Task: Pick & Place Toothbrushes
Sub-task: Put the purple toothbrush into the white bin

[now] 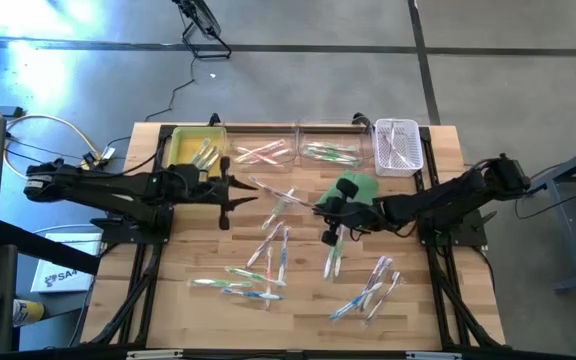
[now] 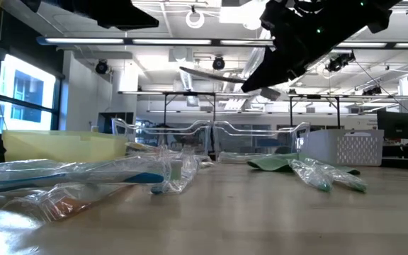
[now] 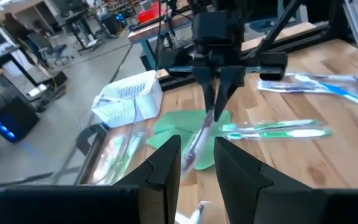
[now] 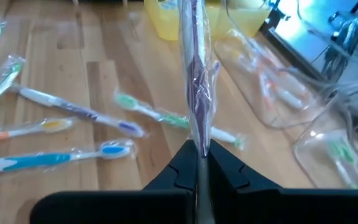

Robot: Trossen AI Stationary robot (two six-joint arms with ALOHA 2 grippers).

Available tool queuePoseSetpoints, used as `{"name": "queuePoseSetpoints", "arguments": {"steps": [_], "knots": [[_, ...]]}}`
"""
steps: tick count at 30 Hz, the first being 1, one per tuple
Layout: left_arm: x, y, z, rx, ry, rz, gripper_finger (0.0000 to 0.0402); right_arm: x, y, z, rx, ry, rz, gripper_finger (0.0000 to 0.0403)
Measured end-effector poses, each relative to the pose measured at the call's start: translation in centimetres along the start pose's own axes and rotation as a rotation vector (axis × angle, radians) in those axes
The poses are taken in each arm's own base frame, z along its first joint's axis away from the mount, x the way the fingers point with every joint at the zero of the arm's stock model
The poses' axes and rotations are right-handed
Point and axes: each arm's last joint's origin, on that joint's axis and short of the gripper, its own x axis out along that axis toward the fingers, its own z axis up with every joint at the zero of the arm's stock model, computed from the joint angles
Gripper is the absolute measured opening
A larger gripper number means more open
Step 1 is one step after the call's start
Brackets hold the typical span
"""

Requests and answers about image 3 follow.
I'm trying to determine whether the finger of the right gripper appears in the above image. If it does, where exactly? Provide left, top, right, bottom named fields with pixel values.
left=194, top=67, right=217, bottom=112
left=213, top=65, right=246, bottom=122

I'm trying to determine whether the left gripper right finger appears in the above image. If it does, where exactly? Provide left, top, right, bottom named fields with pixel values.
left=213, top=136, right=358, bottom=224

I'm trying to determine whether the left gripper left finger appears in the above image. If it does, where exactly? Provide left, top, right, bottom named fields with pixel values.
left=0, top=134, right=182, bottom=224

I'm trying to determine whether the blue toothbrush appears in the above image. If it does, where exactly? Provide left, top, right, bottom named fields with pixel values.
left=295, top=76, right=358, bottom=110

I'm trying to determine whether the clear plastic bin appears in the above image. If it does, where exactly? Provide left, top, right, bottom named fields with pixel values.
left=53, top=98, right=157, bottom=187

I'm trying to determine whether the green cloth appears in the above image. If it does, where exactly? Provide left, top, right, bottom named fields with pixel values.
left=147, top=108, right=232, bottom=171

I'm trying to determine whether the black table clamp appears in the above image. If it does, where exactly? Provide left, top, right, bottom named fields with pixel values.
left=75, top=123, right=111, bottom=156

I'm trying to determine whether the white perforated basket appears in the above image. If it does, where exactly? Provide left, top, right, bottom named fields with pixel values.
left=91, top=70, right=163, bottom=128

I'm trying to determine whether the red bin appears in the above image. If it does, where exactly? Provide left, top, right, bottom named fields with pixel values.
left=136, top=2, right=167, bottom=24

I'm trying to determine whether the black computer tower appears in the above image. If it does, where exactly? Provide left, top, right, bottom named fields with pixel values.
left=0, top=96, right=40, bottom=144

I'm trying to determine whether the blue office chair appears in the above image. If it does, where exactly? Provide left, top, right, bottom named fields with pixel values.
left=39, top=32, right=74, bottom=66

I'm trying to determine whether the person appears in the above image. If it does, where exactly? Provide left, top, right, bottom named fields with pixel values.
left=3, top=12, right=34, bottom=43

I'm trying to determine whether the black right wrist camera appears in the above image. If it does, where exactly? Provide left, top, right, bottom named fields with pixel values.
left=192, top=9, right=241, bottom=47

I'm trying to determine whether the grey metal table frame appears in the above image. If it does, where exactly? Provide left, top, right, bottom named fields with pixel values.
left=127, top=11, right=198, bottom=72

